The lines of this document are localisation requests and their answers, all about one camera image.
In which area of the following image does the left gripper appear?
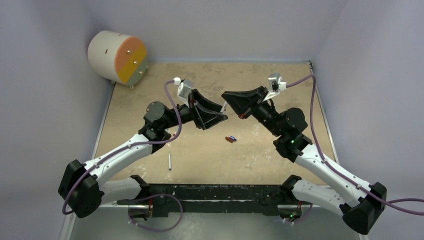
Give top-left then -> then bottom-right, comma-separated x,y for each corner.
161,90 -> 228,131

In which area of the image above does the white pen black end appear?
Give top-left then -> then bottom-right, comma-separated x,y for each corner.
168,151 -> 172,171

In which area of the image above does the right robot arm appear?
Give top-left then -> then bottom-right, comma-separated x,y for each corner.
221,86 -> 387,235

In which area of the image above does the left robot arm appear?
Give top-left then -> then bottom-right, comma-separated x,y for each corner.
58,89 -> 228,218

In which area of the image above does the round cabinet with coloured drawers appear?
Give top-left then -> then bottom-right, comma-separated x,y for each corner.
87,30 -> 149,89

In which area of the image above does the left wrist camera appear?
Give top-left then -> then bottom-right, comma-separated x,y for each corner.
173,77 -> 194,106

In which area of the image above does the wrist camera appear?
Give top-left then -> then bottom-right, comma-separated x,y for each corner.
263,73 -> 287,102
173,77 -> 194,106

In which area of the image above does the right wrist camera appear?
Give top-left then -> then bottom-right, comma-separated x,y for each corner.
263,73 -> 287,102

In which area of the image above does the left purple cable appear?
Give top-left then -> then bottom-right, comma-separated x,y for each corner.
61,79 -> 183,216

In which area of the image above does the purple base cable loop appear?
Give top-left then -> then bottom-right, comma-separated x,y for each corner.
127,192 -> 184,232

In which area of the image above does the black base frame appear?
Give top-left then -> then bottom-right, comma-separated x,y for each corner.
117,175 -> 310,223

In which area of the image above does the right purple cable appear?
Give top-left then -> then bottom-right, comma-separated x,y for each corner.
285,74 -> 424,207

